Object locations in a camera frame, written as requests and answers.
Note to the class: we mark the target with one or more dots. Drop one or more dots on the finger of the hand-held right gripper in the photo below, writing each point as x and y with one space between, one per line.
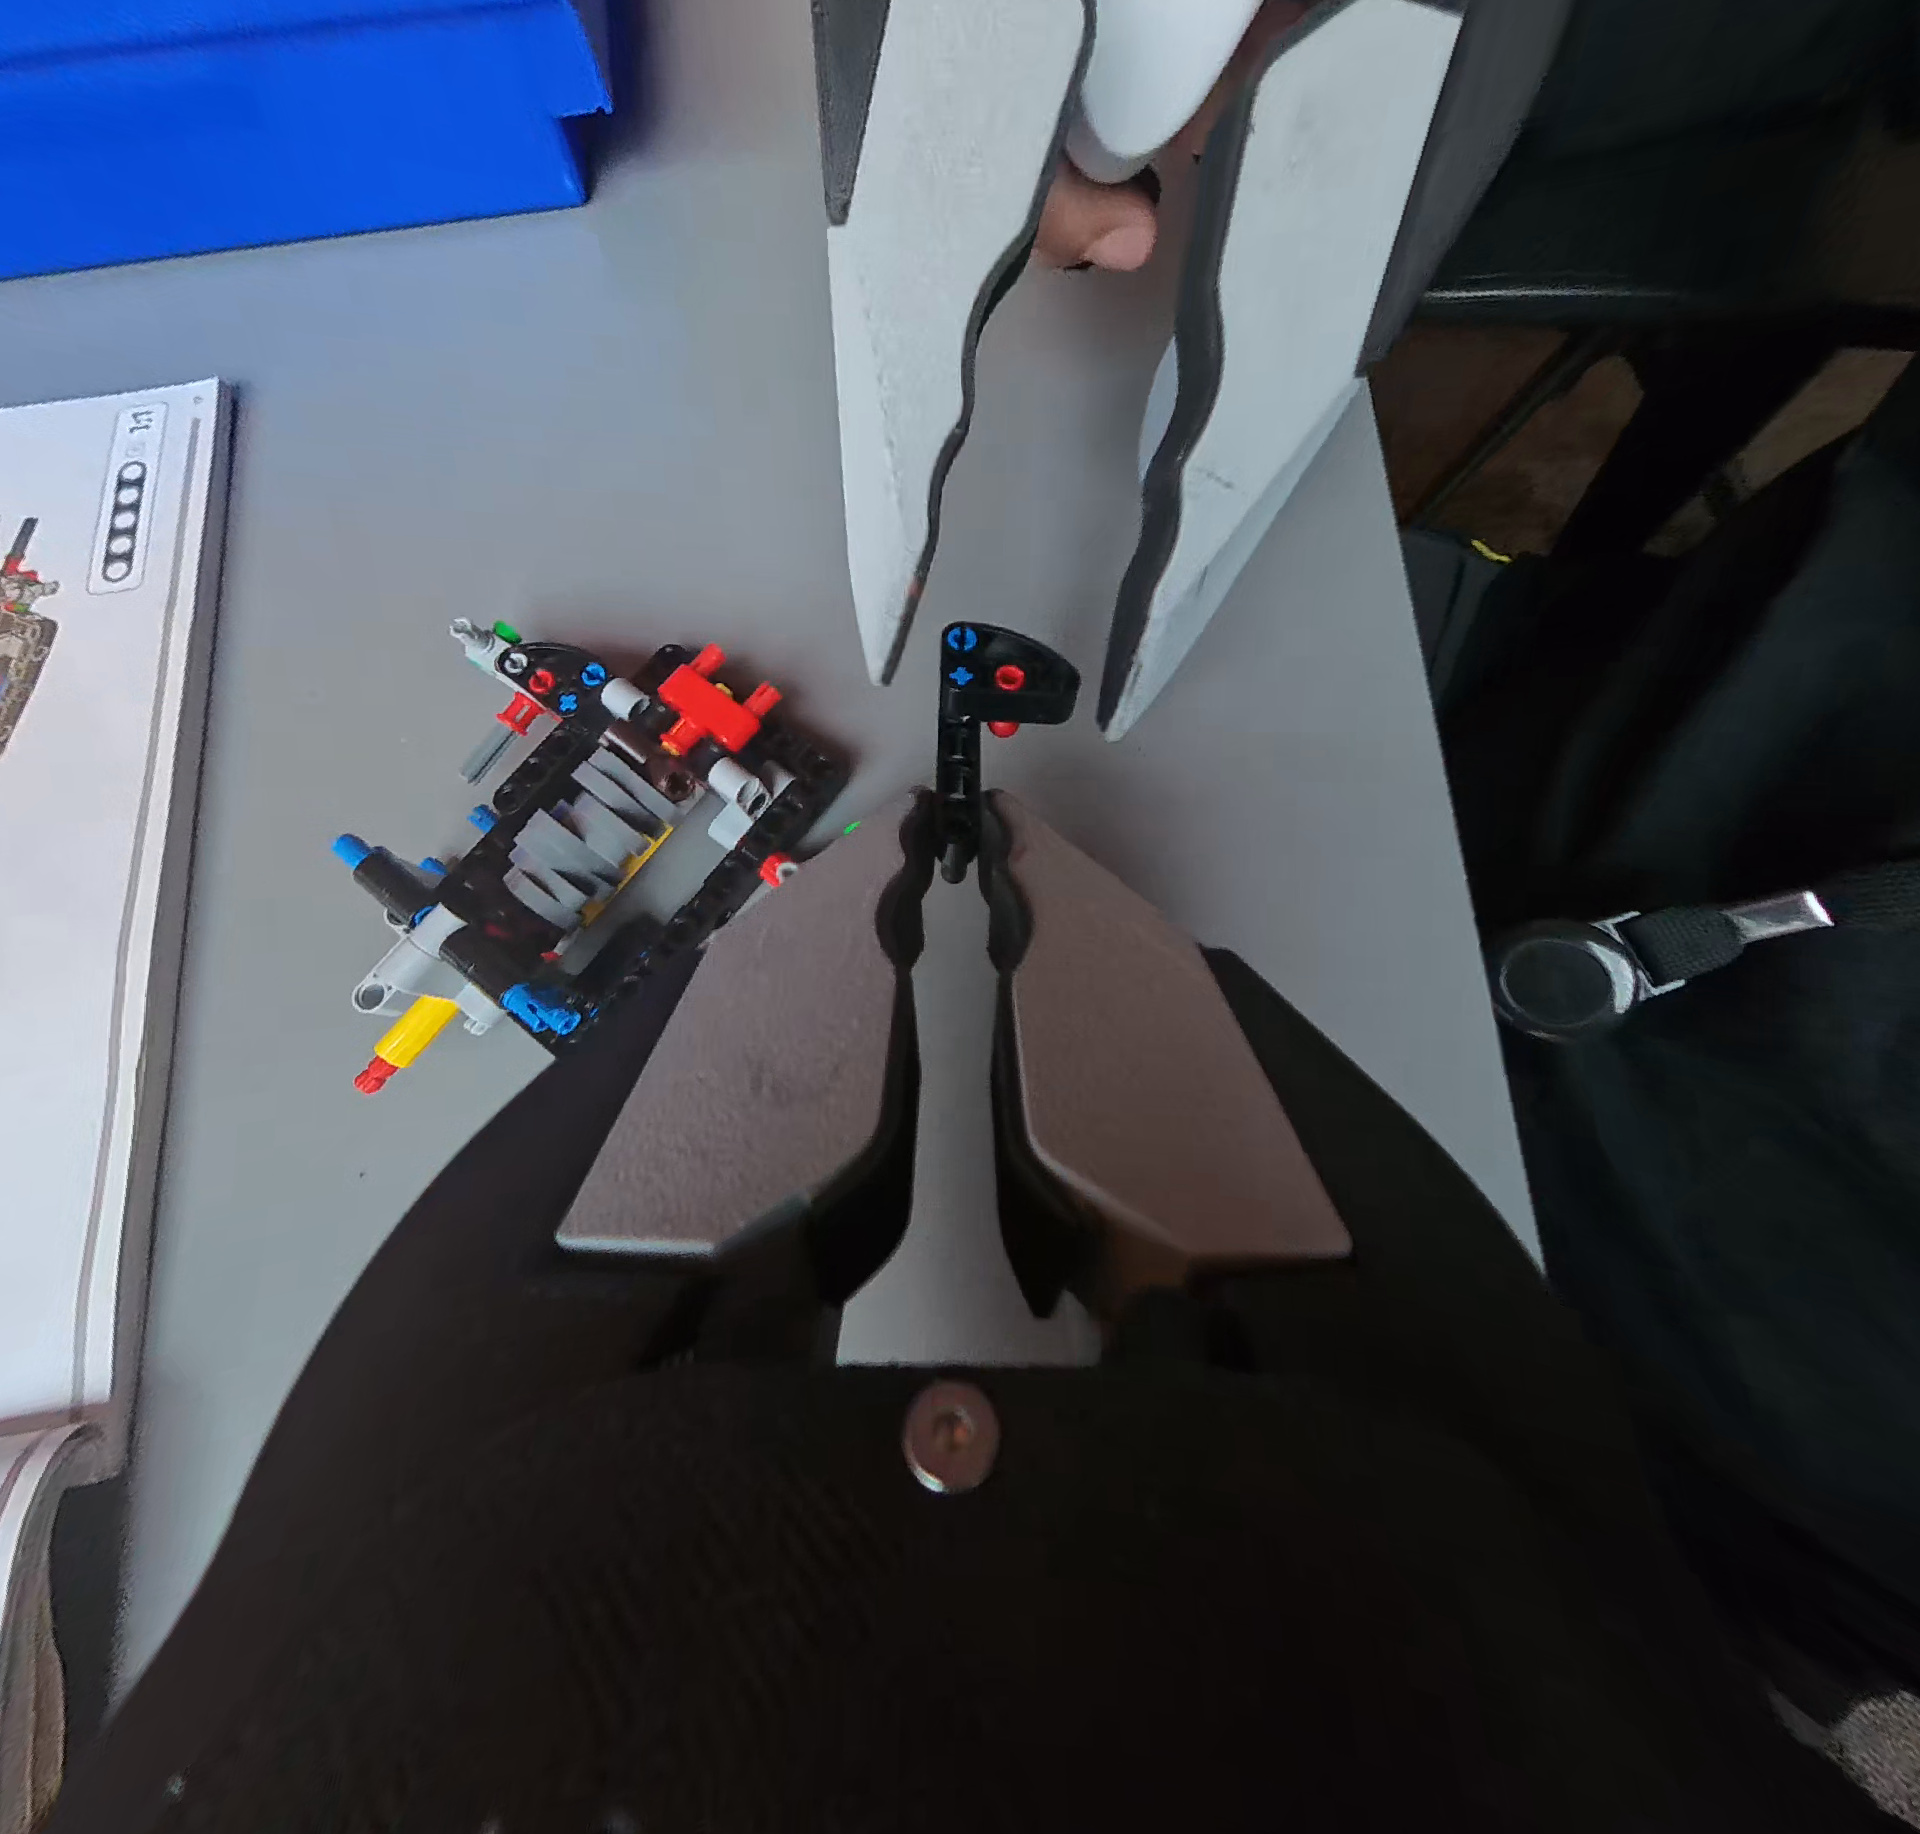
1320 215
931 215

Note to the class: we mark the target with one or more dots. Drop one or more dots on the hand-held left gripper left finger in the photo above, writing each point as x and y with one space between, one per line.
750 1085

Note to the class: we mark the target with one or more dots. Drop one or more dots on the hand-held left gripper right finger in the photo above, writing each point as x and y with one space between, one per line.
1155 1085

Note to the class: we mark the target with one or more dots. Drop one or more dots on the black frame lego assembly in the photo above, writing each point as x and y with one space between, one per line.
601 845

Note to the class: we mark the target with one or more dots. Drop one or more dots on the black angled lego piece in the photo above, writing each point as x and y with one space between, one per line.
1050 695

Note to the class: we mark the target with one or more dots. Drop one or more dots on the open lego instruction booklet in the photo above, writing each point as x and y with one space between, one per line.
91 964

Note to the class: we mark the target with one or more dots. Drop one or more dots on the person's right hand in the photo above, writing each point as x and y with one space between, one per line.
1102 230

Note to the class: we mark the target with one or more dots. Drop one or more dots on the blue plastic bin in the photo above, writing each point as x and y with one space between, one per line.
300 110

